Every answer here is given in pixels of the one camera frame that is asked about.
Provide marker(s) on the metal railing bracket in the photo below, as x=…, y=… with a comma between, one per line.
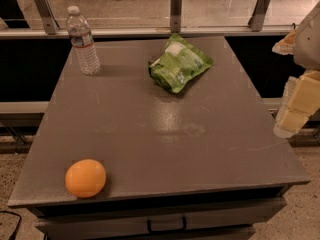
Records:
x=49, y=23
x=257, y=18
x=175, y=15

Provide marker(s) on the grey cabinet drawer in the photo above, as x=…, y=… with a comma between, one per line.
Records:
x=215, y=221

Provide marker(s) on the green snack bag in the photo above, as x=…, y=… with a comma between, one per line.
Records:
x=180, y=63

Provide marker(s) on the middle metal railing bracket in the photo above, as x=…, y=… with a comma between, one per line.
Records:
x=175, y=15

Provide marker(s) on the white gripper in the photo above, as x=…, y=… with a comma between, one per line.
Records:
x=308, y=44

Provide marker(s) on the left metal railing bracket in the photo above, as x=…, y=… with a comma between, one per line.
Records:
x=49, y=23

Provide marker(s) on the black drawer handle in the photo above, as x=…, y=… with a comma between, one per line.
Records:
x=160, y=225

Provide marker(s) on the clear plastic water bottle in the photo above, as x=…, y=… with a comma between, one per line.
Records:
x=82, y=41

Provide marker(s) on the orange fruit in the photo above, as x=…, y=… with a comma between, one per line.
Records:
x=85, y=178

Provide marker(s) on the right metal railing bracket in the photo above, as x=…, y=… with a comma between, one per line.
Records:
x=257, y=18

